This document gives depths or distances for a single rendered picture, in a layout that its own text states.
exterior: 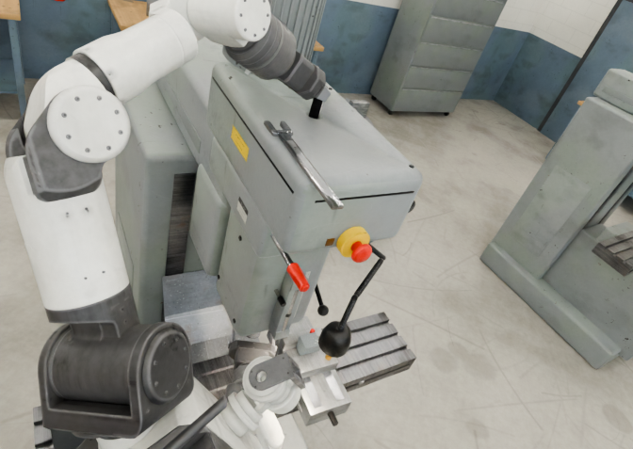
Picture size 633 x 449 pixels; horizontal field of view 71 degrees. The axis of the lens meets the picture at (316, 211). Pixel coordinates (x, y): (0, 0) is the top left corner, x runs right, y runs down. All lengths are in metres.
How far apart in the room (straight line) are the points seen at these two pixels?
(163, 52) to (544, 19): 8.04
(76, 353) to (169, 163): 0.79
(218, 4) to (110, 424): 0.51
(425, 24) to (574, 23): 2.92
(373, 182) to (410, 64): 5.32
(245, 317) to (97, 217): 0.63
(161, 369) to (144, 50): 0.36
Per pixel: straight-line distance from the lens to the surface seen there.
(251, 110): 0.86
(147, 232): 1.44
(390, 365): 1.76
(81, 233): 0.53
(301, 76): 0.76
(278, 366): 0.68
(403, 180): 0.79
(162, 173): 1.31
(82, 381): 0.59
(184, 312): 1.66
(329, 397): 1.52
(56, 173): 0.51
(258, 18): 0.64
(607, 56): 7.79
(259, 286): 1.02
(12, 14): 4.28
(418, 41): 5.97
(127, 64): 0.56
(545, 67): 8.28
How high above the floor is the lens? 2.25
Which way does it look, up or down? 35 degrees down
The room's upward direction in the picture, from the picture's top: 19 degrees clockwise
